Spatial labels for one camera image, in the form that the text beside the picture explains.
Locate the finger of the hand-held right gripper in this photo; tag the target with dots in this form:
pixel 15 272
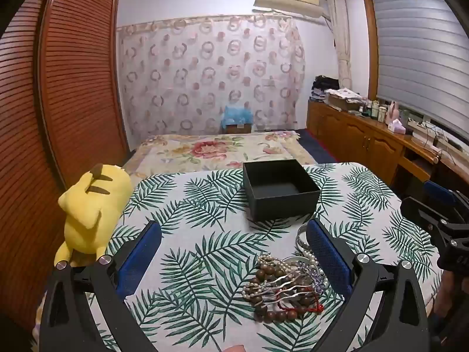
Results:
pixel 421 211
pixel 438 190

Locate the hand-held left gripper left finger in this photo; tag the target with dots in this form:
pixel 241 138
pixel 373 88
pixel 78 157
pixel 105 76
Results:
pixel 143 253

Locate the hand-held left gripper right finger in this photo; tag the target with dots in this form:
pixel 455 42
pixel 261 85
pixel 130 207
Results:
pixel 328 256

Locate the silver bangle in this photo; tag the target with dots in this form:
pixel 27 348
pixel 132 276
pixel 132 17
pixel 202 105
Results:
pixel 301 240

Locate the black jewelry box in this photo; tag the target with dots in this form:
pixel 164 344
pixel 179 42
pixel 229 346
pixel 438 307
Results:
pixel 282 201

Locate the person's right forearm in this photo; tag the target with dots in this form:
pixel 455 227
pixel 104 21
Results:
pixel 452 300

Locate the white power strip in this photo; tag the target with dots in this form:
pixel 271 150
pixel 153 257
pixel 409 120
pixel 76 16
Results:
pixel 421 129

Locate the yellow plush toy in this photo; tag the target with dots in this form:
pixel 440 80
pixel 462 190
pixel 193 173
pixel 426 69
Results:
pixel 91 209

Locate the pink tissue box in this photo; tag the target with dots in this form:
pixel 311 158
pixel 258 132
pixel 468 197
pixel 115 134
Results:
pixel 397 126

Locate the pink bottle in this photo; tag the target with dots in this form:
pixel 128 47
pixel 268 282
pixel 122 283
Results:
pixel 394 110

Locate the row of cosmetic bottles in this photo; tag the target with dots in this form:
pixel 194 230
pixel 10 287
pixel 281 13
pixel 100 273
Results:
pixel 375 110

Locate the long wooden cabinet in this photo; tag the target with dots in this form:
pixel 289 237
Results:
pixel 351 132

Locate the navy blue cloth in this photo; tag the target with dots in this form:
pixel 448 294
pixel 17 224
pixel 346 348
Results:
pixel 315 146

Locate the floral blanket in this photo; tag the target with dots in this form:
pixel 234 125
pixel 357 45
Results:
pixel 205 150

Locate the open cardboard box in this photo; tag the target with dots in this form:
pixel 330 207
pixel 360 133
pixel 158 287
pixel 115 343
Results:
pixel 340 102

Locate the grey window blind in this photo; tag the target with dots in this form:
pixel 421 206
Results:
pixel 414 44

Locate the stack of folded clothes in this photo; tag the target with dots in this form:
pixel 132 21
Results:
pixel 324 88

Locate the small cardboard box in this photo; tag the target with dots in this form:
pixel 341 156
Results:
pixel 238 129

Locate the blue plastic bag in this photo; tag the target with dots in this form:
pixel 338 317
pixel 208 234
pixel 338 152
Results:
pixel 237 115

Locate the beige tied curtain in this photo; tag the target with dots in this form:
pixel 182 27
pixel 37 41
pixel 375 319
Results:
pixel 340 44

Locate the wooden louvered wardrobe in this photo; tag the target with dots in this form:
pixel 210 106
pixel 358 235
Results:
pixel 73 80

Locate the circle print curtain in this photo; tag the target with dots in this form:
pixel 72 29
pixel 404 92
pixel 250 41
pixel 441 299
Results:
pixel 205 73

